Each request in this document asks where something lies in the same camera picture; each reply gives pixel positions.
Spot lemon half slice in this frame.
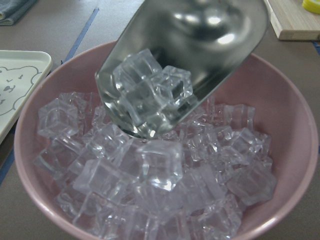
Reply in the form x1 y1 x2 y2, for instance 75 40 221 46
302 0 320 15

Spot pink bowl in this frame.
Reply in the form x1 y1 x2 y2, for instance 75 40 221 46
14 42 319 240

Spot clear ice cubes pile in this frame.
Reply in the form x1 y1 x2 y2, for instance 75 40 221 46
34 92 277 240

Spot ice cubes in scoop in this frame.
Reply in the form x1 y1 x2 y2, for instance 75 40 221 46
112 48 199 138

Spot metal ice scoop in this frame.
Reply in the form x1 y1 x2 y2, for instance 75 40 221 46
95 0 270 138

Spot wooden cutting board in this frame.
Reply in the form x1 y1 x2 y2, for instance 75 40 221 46
264 0 320 41

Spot cream bear tray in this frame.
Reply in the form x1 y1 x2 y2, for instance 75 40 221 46
0 50 53 142

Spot grey yellow folded cloth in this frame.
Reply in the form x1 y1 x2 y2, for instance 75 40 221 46
0 0 37 26

